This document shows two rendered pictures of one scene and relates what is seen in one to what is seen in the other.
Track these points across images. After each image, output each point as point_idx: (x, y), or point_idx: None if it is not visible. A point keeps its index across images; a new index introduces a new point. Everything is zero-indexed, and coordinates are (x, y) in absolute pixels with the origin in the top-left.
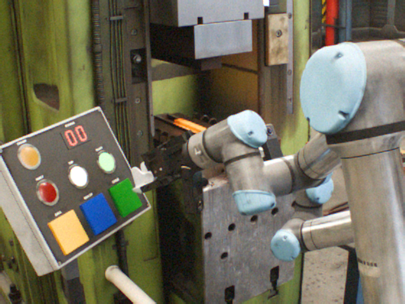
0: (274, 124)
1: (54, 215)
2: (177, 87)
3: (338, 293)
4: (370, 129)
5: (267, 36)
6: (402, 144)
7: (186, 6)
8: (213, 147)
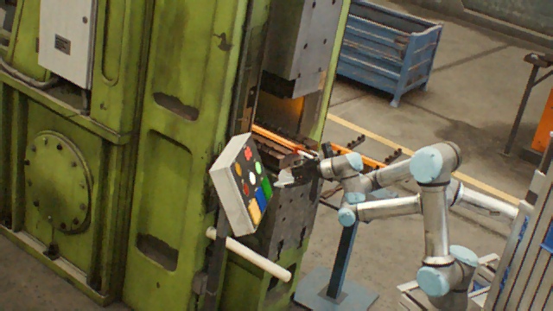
0: (306, 129)
1: (249, 202)
2: None
3: (313, 247)
4: (440, 183)
5: None
6: (337, 111)
7: (295, 67)
8: (338, 169)
